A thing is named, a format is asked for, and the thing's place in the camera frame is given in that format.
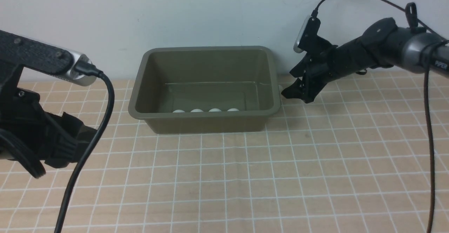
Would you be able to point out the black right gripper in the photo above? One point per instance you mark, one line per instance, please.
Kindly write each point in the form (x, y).
(324, 64)

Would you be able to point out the olive green plastic bin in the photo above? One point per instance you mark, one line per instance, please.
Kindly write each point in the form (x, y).
(186, 78)

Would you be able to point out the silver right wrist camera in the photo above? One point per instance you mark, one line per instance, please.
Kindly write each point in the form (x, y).
(307, 37)

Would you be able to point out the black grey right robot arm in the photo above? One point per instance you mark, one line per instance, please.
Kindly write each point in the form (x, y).
(382, 45)

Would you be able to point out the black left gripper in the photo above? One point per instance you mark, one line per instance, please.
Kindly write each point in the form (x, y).
(32, 136)

